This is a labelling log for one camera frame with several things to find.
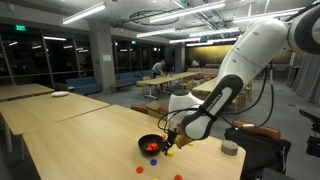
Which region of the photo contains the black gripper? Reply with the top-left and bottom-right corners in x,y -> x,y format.
163,130 -> 177,156

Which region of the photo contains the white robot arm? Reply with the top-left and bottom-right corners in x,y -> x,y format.
160,3 -> 320,152

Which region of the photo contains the black bowl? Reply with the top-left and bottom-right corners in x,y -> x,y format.
138,134 -> 164,156

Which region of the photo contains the yellow block left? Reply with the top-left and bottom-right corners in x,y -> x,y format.
167,151 -> 174,156

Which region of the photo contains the open cardboard box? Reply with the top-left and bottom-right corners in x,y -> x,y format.
146,101 -> 169,121

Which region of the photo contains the person in background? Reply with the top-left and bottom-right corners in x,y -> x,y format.
152,60 -> 165,77

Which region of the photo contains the black bag on chair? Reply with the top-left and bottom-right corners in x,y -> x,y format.
224,127 -> 291,180

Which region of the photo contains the blue sofa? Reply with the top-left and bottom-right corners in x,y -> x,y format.
66,76 -> 102,95

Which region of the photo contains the brown leather chair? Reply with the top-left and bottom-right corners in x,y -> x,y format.
232,120 -> 281,141

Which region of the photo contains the white plate far table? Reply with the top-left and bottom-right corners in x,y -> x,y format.
51,91 -> 69,97

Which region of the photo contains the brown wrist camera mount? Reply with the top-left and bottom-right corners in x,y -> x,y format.
175,134 -> 192,149

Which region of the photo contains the grey duct tape roll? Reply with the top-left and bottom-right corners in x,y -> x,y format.
221,140 -> 238,156

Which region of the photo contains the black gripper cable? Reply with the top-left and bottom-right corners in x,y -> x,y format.
157,61 -> 275,134

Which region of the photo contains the black camera tripod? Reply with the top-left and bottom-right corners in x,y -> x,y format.
299,110 -> 320,157

